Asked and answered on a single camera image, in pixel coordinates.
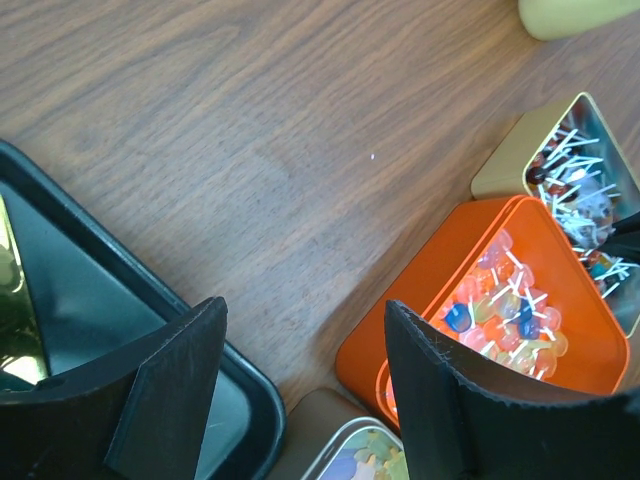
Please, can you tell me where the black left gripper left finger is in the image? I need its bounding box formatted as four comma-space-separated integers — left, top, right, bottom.
1, 297, 227, 479

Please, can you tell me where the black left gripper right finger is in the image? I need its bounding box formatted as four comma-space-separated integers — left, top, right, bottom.
384, 301, 639, 479

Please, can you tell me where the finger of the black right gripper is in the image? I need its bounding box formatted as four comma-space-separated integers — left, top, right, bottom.
598, 212, 640, 263

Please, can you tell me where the brown tin of gummies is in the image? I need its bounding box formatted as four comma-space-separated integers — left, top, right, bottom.
269, 388, 405, 480

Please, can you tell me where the gold tin of lollipops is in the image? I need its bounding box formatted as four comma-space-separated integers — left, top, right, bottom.
471, 92, 639, 335

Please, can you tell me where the orange tin of lollipops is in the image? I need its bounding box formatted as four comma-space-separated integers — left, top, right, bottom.
335, 195, 630, 423

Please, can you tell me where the gold knife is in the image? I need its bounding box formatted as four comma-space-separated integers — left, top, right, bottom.
1, 198, 50, 393

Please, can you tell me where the black rectangular tray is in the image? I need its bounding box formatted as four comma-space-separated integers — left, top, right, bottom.
1, 143, 286, 479

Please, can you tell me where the yellow mug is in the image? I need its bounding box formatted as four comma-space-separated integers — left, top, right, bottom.
517, 0, 639, 41

